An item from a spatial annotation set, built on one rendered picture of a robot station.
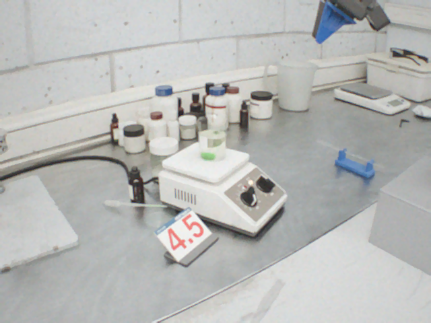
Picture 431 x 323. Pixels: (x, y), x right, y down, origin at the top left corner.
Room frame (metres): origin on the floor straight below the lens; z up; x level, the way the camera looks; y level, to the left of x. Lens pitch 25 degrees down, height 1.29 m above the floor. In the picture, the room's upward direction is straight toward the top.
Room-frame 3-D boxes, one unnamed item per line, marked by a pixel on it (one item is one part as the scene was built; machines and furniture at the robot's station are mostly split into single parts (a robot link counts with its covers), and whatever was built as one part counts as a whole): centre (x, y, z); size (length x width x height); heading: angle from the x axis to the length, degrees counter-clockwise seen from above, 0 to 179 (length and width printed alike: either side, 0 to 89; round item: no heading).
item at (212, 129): (0.68, 0.00, 1.02); 0.06 x 0.05 x 0.08; 168
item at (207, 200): (0.65, -0.01, 0.94); 0.22 x 0.13 x 0.08; 57
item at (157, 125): (0.94, 0.14, 0.94); 0.05 x 0.05 x 0.09
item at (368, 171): (0.80, -0.32, 0.92); 0.10 x 0.03 x 0.04; 39
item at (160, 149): (0.76, 0.11, 0.94); 0.06 x 0.06 x 0.08
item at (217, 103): (1.07, 0.00, 0.96); 0.06 x 0.06 x 0.11
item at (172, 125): (0.96, 0.11, 0.94); 0.03 x 0.03 x 0.08
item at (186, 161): (0.67, 0.02, 0.98); 0.12 x 0.12 x 0.01; 57
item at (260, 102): (1.17, -0.14, 0.94); 0.07 x 0.07 x 0.07
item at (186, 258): (0.52, 0.04, 0.92); 0.09 x 0.06 x 0.04; 147
